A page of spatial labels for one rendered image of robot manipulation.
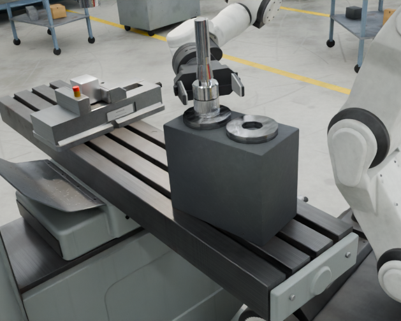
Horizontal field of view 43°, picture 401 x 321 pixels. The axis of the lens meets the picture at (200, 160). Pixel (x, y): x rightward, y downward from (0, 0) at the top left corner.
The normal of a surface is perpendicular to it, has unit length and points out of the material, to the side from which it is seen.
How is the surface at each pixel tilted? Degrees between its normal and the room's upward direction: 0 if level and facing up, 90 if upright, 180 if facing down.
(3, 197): 0
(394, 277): 90
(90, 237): 90
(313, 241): 0
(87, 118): 90
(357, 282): 0
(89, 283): 90
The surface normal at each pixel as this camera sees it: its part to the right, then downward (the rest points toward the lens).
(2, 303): 0.78, 0.24
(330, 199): -0.07, -0.87
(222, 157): -0.64, 0.41
